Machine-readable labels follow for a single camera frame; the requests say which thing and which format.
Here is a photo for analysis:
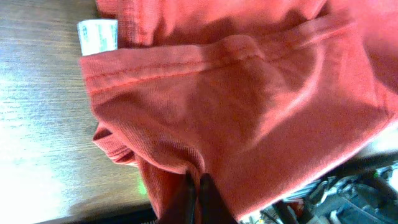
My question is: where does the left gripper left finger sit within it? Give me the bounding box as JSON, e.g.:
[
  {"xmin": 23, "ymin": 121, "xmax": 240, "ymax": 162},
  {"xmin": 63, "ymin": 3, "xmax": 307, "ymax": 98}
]
[{"xmin": 158, "ymin": 172, "xmax": 197, "ymax": 224}]

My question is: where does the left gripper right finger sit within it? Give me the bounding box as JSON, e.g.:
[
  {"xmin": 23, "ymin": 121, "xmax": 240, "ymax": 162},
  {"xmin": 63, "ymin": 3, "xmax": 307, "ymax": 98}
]
[{"xmin": 198, "ymin": 174, "xmax": 238, "ymax": 224}]

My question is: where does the red soccer t-shirt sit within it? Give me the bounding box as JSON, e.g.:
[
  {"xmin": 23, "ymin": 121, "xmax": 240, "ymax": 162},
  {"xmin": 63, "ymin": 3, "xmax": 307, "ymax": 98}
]
[{"xmin": 80, "ymin": 1, "xmax": 397, "ymax": 218}]

